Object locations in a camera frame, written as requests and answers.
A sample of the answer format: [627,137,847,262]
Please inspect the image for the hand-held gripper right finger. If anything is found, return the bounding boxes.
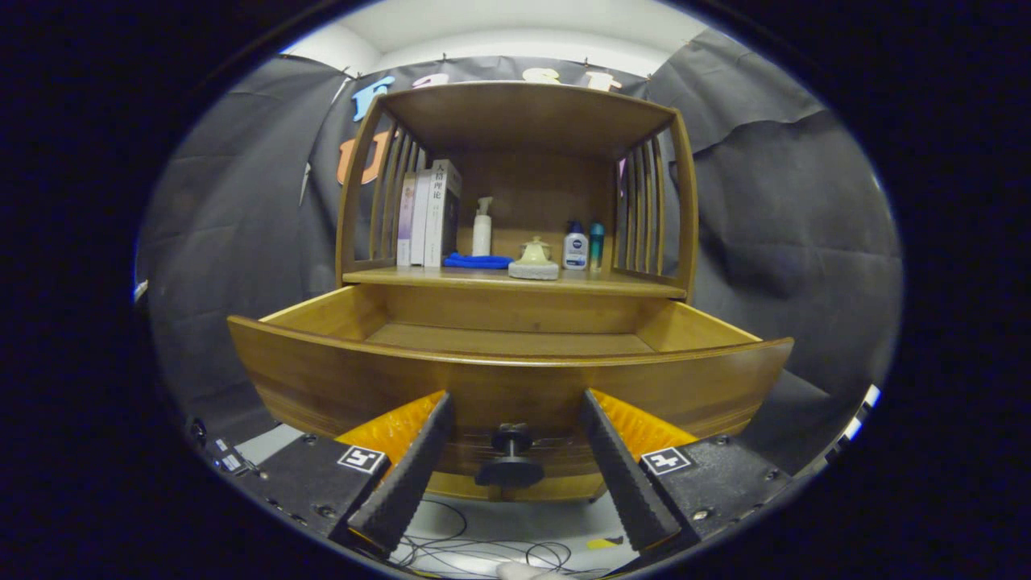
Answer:
[578,387,796,554]

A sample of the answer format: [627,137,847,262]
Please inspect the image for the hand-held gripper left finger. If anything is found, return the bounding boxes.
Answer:
[240,390,455,558]

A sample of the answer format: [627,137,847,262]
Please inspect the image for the wooden drawer with black knob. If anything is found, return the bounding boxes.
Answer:
[227,282,796,488]

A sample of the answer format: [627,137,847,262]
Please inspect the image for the pale green scrub brush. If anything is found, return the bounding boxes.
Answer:
[507,236,561,281]

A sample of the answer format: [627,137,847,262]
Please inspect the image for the wooden countertop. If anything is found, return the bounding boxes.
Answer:
[342,264,689,300]

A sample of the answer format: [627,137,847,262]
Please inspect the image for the wooden cabinet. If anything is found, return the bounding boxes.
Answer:
[334,81,699,503]

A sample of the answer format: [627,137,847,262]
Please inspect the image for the black electronics box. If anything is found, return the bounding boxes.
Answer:
[189,417,263,480]

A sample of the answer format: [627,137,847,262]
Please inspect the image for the blue folded cloth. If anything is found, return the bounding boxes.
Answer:
[443,252,515,270]

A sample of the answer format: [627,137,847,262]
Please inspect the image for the white lotion bottle blue cap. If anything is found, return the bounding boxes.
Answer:
[562,222,589,271]

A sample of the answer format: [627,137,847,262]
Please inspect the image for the white pump bottle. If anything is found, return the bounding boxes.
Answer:
[472,197,494,257]

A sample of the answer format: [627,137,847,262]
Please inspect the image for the purple and white book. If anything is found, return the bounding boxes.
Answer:
[396,173,418,267]

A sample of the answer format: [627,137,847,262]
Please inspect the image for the thin white book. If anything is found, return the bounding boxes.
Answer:
[411,169,433,267]

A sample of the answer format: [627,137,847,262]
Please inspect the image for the white book with dark cover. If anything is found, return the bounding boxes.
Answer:
[424,159,462,268]

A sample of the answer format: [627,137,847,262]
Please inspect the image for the black floor cables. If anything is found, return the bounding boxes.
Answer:
[391,499,613,577]

